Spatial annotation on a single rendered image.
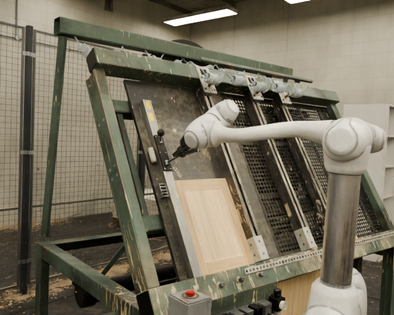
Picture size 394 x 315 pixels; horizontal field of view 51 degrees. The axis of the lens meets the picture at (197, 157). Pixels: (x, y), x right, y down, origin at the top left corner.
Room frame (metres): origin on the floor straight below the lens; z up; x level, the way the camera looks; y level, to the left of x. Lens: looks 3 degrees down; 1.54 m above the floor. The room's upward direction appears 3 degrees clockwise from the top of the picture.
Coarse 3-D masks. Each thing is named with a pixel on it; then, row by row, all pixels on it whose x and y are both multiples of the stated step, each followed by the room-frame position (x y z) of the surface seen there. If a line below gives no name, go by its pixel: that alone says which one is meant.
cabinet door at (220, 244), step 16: (192, 192) 2.09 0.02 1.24; (208, 192) 2.16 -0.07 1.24; (224, 192) 2.22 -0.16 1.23; (192, 208) 2.04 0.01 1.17; (208, 208) 2.10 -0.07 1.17; (224, 208) 2.17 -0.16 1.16; (192, 224) 1.98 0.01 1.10; (208, 224) 2.05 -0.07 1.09; (224, 224) 2.11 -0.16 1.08; (240, 224) 2.17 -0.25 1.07; (192, 240) 1.93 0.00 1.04; (208, 240) 2.00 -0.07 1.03; (224, 240) 2.05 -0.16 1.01; (240, 240) 2.12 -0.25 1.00; (208, 256) 1.95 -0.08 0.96; (224, 256) 2.00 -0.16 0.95; (240, 256) 2.06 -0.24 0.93; (208, 272) 1.89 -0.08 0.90
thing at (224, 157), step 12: (204, 84) 2.44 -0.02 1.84; (216, 84) 2.41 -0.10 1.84; (204, 96) 2.45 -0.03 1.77; (204, 108) 2.45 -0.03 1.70; (216, 156) 2.35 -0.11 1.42; (228, 156) 2.32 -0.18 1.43; (228, 168) 2.27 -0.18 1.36; (228, 180) 2.27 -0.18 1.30; (240, 180) 2.27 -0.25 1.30; (240, 192) 2.22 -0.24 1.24; (240, 204) 2.19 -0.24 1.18; (252, 216) 2.18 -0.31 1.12; (252, 228) 2.13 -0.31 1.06; (252, 240) 2.11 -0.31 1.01; (252, 252) 2.11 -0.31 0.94; (264, 252) 2.10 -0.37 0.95
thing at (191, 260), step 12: (144, 108) 2.16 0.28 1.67; (144, 120) 2.16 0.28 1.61; (156, 132) 2.12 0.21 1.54; (156, 156) 2.06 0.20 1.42; (168, 180) 2.01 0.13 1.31; (168, 192) 1.98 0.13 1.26; (168, 204) 1.97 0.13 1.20; (180, 204) 1.97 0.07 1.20; (180, 216) 1.94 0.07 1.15; (180, 228) 1.90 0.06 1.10; (180, 240) 1.89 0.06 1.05; (192, 252) 1.87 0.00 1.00; (192, 264) 1.84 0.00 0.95; (192, 276) 1.82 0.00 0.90
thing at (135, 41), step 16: (64, 32) 2.45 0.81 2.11; (80, 32) 2.51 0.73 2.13; (96, 32) 2.57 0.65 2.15; (112, 32) 2.64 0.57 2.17; (128, 32) 2.72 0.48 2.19; (64, 48) 2.49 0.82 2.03; (128, 48) 2.78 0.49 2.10; (144, 48) 2.80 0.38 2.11; (160, 48) 2.88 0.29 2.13; (176, 48) 2.97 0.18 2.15; (192, 48) 3.06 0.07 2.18; (64, 64) 2.52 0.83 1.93; (240, 64) 3.39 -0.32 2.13; (256, 64) 3.52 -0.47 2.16; (272, 64) 3.65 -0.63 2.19; (48, 160) 2.57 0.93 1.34; (48, 176) 2.58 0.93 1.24; (48, 192) 2.60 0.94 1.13; (48, 208) 2.61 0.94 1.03; (48, 224) 2.64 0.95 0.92
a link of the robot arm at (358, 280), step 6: (354, 270) 1.51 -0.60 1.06; (354, 276) 1.48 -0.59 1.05; (360, 276) 1.50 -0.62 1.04; (354, 282) 1.46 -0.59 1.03; (360, 282) 1.47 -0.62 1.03; (360, 288) 1.47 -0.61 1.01; (360, 294) 1.45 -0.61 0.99; (366, 294) 1.50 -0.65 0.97; (360, 300) 1.43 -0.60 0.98; (366, 300) 1.50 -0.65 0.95; (360, 306) 1.42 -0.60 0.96; (366, 306) 1.50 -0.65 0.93
